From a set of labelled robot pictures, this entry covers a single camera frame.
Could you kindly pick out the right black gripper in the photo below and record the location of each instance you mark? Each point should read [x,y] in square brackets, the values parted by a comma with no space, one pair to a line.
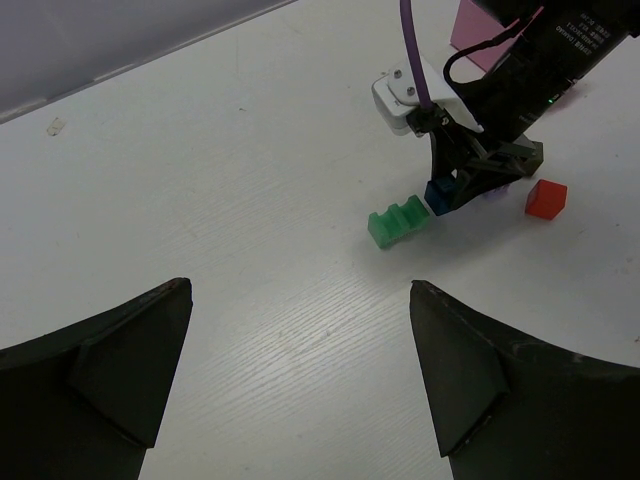
[556,44]

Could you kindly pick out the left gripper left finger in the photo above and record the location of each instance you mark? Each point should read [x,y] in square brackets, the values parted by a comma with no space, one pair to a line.
[87,401]

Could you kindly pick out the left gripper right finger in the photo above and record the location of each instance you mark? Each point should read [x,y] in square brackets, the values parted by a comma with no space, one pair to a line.
[507,405]

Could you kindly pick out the small dark blue cube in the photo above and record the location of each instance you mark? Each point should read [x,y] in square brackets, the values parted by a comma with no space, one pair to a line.
[439,193]

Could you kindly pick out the green ridged block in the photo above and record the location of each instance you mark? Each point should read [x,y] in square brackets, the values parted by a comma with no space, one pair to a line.
[398,222]

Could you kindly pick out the pink plastic box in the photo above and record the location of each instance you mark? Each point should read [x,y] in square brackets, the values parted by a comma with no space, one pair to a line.
[478,21]

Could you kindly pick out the red cube block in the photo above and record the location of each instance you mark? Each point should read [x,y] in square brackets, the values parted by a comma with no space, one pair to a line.
[546,200]

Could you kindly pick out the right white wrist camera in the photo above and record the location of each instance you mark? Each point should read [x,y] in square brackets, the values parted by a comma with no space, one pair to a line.
[395,97]

